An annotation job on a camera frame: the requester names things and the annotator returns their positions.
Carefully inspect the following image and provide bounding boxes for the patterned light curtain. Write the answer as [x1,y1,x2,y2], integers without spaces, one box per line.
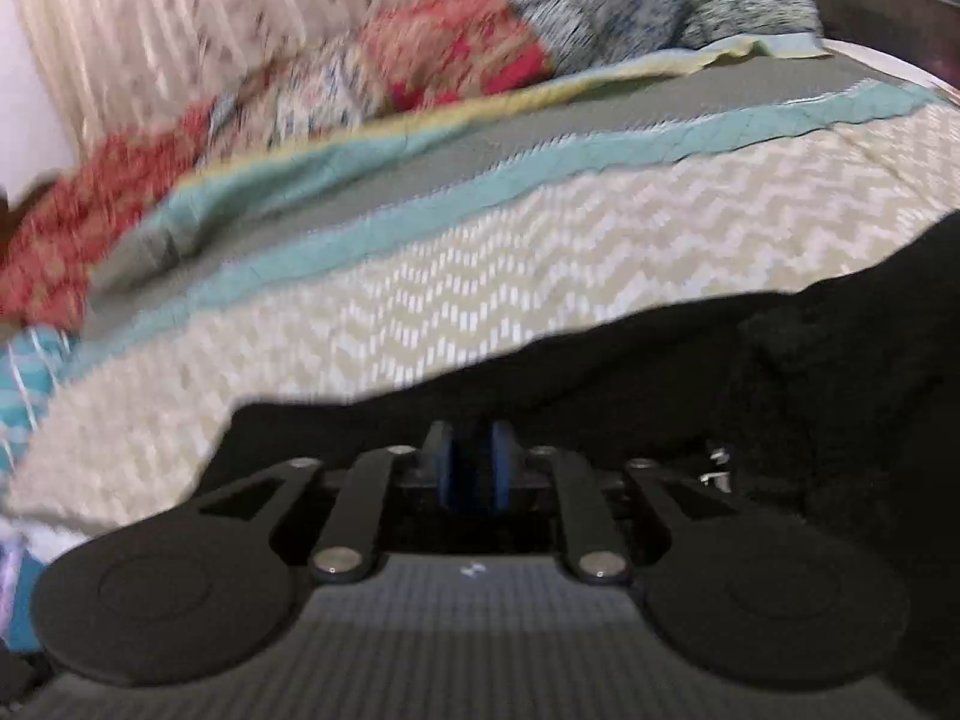
[0,0,541,166]

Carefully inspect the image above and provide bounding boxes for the dark teal-rimmed object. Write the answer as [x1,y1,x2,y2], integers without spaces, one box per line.
[804,0,960,83]

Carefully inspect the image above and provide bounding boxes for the black pants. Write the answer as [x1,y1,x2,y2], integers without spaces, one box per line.
[201,211,960,698]

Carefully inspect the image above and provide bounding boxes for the teal striped cloth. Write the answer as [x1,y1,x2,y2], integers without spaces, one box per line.
[0,326,77,485]

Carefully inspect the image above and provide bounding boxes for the chevron striped quilt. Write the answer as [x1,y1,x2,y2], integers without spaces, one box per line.
[0,34,960,537]

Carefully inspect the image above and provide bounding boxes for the grey and red patchwork blanket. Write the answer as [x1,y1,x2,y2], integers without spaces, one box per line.
[0,0,826,332]

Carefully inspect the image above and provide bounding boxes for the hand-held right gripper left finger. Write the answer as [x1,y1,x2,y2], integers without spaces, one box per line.
[197,420,463,586]

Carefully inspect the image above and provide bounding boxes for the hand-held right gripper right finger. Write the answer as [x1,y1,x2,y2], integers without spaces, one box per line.
[487,420,742,586]

